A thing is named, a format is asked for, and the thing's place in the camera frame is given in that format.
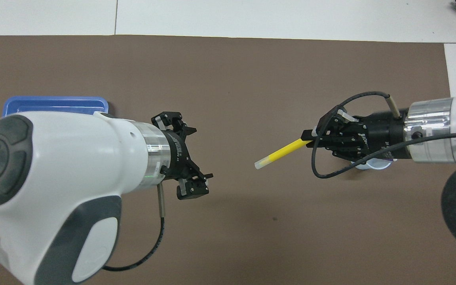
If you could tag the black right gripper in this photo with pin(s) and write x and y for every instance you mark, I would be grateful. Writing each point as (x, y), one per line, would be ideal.
(382, 136)

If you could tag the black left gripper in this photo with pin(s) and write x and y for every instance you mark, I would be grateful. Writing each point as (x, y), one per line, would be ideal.
(176, 154)

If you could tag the yellow pen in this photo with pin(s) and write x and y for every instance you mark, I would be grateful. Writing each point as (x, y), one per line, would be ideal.
(279, 152)

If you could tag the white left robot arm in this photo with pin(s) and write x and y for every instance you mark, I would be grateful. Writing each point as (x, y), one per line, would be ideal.
(73, 166)

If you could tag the blue plastic tray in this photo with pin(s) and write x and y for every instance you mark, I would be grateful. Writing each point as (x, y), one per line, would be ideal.
(54, 105)

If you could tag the clear plastic cup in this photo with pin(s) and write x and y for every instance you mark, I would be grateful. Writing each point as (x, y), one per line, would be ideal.
(374, 165)

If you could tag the brown table mat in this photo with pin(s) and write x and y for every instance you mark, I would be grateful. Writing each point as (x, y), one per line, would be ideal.
(251, 71)

